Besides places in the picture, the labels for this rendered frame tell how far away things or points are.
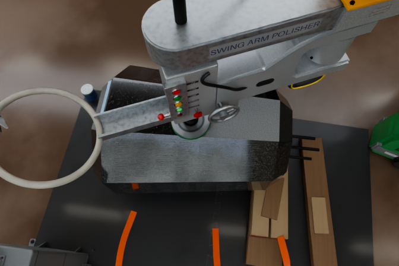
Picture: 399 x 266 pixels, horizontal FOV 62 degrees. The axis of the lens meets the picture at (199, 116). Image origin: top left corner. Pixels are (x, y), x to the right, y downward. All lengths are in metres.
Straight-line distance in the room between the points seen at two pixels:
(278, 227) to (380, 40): 2.03
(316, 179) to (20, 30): 2.98
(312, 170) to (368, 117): 0.74
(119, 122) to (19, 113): 1.69
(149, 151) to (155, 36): 0.96
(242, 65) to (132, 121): 0.60
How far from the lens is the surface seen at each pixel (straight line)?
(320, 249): 2.62
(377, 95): 3.26
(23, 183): 1.54
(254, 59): 1.41
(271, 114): 1.94
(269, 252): 2.52
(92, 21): 3.52
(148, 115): 1.64
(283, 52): 1.37
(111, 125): 1.66
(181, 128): 1.81
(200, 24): 1.12
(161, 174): 1.99
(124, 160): 1.99
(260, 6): 1.18
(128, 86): 2.03
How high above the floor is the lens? 2.58
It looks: 66 degrees down
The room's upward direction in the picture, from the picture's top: 2 degrees counter-clockwise
